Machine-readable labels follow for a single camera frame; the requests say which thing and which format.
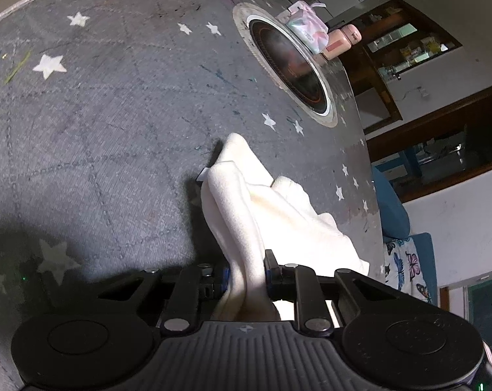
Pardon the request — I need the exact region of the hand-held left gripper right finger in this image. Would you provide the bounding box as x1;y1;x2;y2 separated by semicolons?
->
263;249;398;333

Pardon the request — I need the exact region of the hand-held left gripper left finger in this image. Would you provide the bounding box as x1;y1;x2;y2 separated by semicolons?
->
97;263;231;333

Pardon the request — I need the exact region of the white garment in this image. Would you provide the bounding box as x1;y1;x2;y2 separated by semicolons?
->
196;132;371;322

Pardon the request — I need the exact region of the blue pillow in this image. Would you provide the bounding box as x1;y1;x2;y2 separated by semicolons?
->
371;165;412;240

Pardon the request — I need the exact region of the butterfly print pillow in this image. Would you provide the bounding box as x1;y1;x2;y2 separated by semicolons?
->
382;236;438;304

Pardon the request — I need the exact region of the blue sofa bed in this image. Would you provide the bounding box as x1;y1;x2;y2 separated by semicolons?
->
381;231;441;306

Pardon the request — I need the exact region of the blue table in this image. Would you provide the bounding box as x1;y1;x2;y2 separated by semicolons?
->
375;146;425;181

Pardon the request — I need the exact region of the grey star-printed tablecloth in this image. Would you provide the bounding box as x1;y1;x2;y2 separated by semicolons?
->
0;0;388;391

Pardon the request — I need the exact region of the dark wooden side table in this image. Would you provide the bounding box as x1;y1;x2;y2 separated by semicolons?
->
345;49;404;135

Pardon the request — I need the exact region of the built-in induction cooker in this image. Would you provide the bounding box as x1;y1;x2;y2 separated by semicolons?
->
232;2;339;128

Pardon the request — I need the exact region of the window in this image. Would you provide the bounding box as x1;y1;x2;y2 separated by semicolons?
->
439;272;492;337

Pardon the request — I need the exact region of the pink thermos bottle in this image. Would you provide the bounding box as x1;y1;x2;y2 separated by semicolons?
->
321;24;361;60

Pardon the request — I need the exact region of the pink tissue pack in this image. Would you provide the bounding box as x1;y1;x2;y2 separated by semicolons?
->
276;1;330;55

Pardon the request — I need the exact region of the dark wooden cabinet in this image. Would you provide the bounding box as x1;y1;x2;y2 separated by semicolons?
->
339;0;463;87

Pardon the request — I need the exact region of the dark wooden door frame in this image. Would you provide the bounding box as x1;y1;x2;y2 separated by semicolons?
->
366;84;492;204

